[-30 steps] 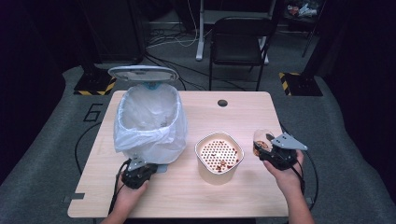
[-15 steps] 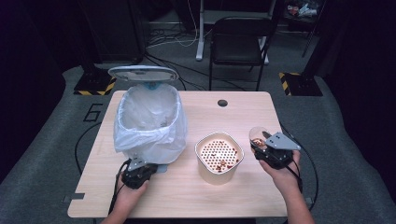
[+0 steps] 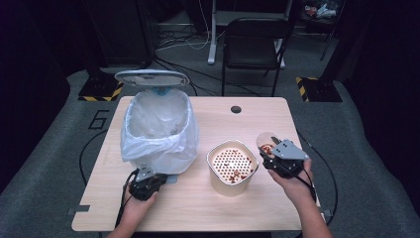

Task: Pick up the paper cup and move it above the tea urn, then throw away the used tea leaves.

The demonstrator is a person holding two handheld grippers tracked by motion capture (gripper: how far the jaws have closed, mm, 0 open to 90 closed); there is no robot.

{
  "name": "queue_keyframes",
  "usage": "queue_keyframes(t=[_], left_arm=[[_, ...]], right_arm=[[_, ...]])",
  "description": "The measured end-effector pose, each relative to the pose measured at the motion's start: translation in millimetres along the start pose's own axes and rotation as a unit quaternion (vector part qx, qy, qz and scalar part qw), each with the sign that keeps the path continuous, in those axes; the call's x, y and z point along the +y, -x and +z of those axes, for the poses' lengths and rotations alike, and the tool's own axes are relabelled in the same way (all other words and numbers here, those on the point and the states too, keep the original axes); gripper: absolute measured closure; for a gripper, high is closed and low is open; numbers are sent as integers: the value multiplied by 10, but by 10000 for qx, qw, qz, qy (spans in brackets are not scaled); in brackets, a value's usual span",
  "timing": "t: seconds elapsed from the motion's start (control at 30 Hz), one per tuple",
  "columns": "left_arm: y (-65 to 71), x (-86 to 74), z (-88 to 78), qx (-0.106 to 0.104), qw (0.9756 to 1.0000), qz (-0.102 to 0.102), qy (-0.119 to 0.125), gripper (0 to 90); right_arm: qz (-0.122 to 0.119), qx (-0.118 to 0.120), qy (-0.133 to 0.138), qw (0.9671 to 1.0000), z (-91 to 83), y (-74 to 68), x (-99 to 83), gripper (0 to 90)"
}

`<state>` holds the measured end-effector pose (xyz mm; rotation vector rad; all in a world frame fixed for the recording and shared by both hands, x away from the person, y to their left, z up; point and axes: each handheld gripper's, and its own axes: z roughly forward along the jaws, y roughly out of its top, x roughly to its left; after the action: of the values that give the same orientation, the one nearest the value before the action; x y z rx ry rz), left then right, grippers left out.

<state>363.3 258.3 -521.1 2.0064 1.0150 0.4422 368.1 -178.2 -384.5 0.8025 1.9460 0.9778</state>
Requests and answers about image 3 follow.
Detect white desk frame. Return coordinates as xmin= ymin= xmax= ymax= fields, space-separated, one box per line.
xmin=207 ymin=0 xmax=293 ymax=69

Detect black floor cable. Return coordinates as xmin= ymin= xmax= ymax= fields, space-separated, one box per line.
xmin=296 ymin=130 xmax=339 ymax=230
xmin=78 ymin=129 xmax=110 ymax=186

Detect pile of clutter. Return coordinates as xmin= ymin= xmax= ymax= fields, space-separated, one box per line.
xmin=301 ymin=0 xmax=345 ymax=21

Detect person's left hand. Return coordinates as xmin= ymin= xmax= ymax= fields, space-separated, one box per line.
xmin=120 ymin=186 xmax=158 ymax=227

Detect long black floor cables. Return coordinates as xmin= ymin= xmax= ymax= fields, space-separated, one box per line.
xmin=153 ymin=56 xmax=262 ymax=97

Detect black cabinet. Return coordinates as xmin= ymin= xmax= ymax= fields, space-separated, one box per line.
xmin=82 ymin=0 xmax=157 ymax=68

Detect black striped stand base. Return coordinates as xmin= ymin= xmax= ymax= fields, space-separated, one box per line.
xmin=295 ymin=76 xmax=344 ymax=103
xmin=77 ymin=70 xmax=125 ymax=102

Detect grey white pedal trash can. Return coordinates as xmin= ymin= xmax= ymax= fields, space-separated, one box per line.
xmin=114 ymin=68 xmax=201 ymax=184

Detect left hand-held gripper cable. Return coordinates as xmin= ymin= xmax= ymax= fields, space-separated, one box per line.
xmin=114 ymin=169 xmax=141 ymax=229

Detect right hand-held gripper cable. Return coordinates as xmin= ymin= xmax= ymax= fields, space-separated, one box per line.
xmin=293 ymin=168 xmax=318 ymax=203

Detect white plastic trash bag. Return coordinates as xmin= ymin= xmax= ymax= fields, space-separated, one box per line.
xmin=120 ymin=88 xmax=201 ymax=176

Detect bundle of floor cables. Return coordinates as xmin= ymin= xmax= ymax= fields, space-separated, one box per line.
xmin=153 ymin=0 xmax=212 ymax=54

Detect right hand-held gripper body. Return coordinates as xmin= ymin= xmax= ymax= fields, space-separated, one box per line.
xmin=262 ymin=138 xmax=311 ymax=179

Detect clear plastic cup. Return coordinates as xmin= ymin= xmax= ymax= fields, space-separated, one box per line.
xmin=256 ymin=131 xmax=281 ymax=159

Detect beige strainer container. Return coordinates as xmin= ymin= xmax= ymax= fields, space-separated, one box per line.
xmin=206 ymin=139 xmax=261 ymax=198

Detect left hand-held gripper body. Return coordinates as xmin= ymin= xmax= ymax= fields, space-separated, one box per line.
xmin=128 ymin=165 xmax=160 ymax=201

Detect person's right hand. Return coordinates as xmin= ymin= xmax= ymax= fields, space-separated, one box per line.
xmin=267 ymin=159 xmax=316 ymax=206

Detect hand-held gripper cable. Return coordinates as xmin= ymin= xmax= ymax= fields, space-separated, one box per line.
xmin=114 ymin=169 xmax=141 ymax=229
xmin=293 ymin=168 xmax=318 ymax=203

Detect black folding chair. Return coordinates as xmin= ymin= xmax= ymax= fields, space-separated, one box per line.
xmin=221 ymin=17 xmax=293 ymax=97

